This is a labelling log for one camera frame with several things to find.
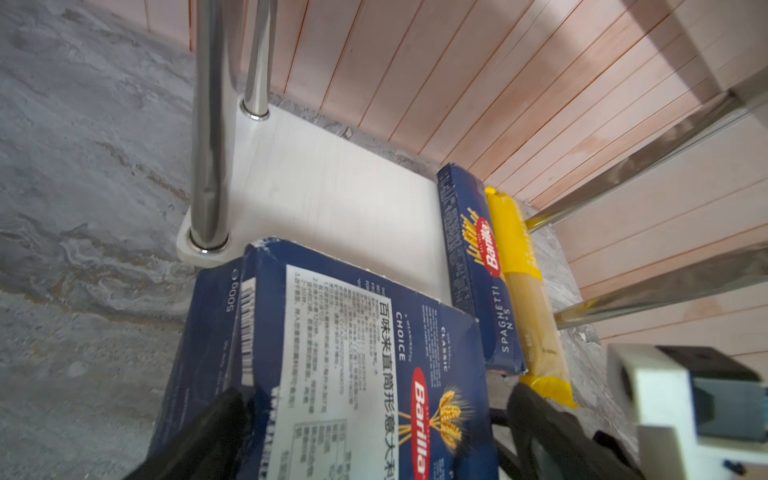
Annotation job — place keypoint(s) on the blue Barilla spaghetti box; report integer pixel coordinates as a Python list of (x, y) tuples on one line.
[(475, 270)]

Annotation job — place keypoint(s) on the yellow Pastatime spaghetti pack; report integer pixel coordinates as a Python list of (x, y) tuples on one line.
[(547, 371)]

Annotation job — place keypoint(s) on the dark blue pasta bag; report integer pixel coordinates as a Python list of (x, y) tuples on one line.
[(345, 374)]

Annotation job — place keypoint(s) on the white two-tier shelf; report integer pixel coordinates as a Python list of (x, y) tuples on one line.
[(563, 104)]

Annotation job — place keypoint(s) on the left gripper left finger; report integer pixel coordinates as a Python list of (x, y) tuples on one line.
[(210, 447)]

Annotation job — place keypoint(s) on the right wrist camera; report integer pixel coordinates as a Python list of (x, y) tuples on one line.
[(698, 413)]

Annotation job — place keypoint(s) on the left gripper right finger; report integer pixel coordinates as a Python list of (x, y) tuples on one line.
[(551, 444)]

